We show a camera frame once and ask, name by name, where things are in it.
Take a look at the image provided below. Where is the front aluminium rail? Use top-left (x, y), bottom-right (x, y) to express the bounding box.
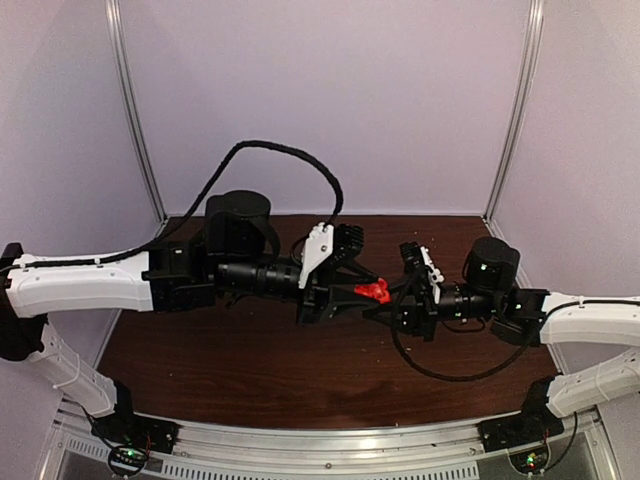
top-left (42, 407), bottom-right (616, 480)

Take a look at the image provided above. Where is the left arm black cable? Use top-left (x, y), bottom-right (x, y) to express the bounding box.
top-left (114, 140), bottom-right (346, 264)

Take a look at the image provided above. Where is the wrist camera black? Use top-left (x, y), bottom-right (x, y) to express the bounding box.
top-left (298, 222), bottom-right (364, 289)
top-left (399, 242), bottom-right (445, 305)

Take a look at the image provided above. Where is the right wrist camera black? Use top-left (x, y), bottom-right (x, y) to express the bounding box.
top-left (399, 242), bottom-right (445, 305)

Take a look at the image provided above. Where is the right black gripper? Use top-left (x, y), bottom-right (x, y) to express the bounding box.
top-left (362, 275), bottom-right (501, 344)

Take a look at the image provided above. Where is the aluminium frame post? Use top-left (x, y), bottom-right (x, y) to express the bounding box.
top-left (483, 0), bottom-right (545, 225)
top-left (104, 0), bottom-right (167, 224)

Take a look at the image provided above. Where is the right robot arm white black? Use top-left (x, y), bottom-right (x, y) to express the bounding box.
top-left (354, 237), bottom-right (639, 442)

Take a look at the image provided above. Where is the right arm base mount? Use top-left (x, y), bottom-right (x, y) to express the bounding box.
top-left (478, 413), bottom-right (564, 453)

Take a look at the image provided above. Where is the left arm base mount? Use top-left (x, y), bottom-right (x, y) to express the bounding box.
top-left (90, 415), bottom-right (179, 454)

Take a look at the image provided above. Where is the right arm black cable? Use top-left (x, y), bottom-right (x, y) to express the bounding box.
top-left (392, 319), bottom-right (526, 384)

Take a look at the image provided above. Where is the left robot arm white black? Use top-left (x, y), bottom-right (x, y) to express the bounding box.
top-left (1, 190), bottom-right (377, 444)

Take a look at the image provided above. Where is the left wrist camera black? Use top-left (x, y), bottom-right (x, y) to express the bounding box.
top-left (298, 222), bottom-right (364, 289)

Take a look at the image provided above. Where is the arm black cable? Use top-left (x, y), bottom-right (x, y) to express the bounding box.
top-left (114, 140), bottom-right (346, 264)
top-left (392, 319), bottom-right (526, 384)

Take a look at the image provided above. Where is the right aluminium frame post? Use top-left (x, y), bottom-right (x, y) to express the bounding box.
top-left (483, 0), bottom-right (545, 225)

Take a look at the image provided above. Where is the orange round case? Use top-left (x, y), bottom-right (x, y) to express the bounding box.
top-left (353, 277), bottom-right (392, 304)

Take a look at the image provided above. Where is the left aluminium frame post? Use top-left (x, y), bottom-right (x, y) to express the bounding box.
top-left (104, 0), bottom-right (167, 224)

